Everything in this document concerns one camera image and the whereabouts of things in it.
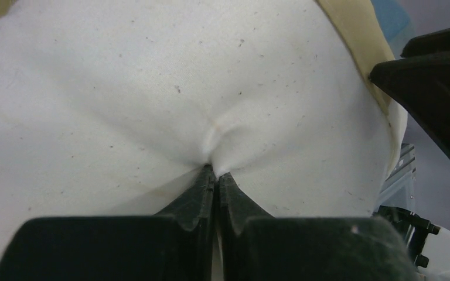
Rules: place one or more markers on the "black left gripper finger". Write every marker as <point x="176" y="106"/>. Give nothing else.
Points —
<point x="258" y="246"/>
<point x="176" y="243"/>
<point x="420" y="82"/>

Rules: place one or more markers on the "blue beige white pillowcase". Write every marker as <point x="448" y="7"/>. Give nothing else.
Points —
<point x="364" y="46"/>

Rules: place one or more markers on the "white pillow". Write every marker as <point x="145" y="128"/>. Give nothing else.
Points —
<point x="96" y="171"/>

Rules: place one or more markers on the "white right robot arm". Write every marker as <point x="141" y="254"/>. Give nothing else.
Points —
<point x="428" y="244"/>

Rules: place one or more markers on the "aluminium table frame rail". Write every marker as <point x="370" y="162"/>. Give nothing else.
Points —
<point x="398" y="189"/>

